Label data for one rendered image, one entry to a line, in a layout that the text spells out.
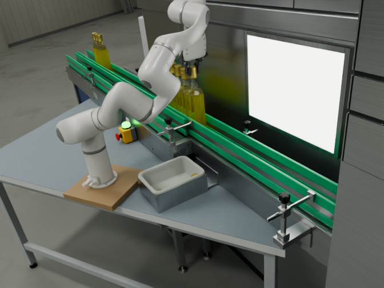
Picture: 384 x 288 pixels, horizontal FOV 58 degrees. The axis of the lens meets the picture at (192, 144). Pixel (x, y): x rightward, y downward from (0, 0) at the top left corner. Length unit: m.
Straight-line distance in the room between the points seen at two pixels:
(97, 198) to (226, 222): 0.52
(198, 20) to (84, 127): 0.52
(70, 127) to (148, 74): 0.35
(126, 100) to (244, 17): 0.51
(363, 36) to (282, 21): 0.63
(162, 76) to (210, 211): 0.52
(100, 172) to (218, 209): 0.50
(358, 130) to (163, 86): 0.66
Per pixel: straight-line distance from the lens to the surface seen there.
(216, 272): 2.09
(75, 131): 1.24
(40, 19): 10.43
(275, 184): 1.15
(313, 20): 1.10
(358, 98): 0.60
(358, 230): 0.71
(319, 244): 1.09
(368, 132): 0.60
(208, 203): 1.33
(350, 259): 0.76
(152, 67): 1.10
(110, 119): 1.16
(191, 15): 1.21
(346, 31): 1.03
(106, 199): 1.41
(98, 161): 1.44
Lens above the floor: 1.58
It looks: 29 degrees down
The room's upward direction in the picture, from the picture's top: 7 degrees counter-clockwise
